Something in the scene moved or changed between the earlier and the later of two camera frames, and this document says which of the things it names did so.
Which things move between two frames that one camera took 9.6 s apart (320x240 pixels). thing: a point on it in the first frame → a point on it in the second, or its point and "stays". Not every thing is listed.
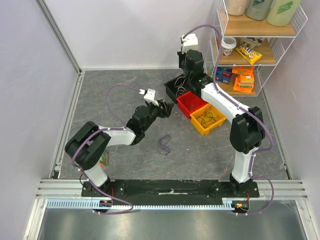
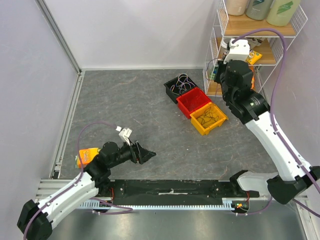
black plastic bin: x=175 y=86 stays
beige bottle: x=236 y=7 stays
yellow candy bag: x=252 y=56 stays
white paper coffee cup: x=228 y=43 stays
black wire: x=207 y=118 stays
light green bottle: x=281 y=12 stays
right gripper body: x=180 y=60 → x=219 y=70
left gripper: x=167 y=107 → x=139 y=154
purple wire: x=162 y=142 → x=205 y=73
